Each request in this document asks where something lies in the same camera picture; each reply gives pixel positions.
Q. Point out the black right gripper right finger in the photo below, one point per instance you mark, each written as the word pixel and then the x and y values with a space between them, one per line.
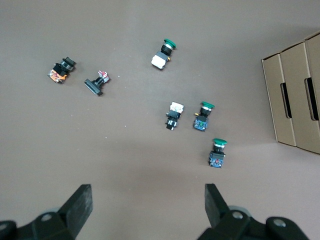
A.
pixel 220 217

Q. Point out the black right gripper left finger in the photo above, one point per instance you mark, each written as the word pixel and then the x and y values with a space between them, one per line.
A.
pixel 75 212

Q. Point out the black square head push button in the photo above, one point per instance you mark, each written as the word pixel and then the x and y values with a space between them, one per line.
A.
pixel 96 86

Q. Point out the green mushroom push button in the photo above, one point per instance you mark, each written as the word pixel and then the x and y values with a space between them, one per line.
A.
pixel 202 122
pixel 160 60
pixel 217 157

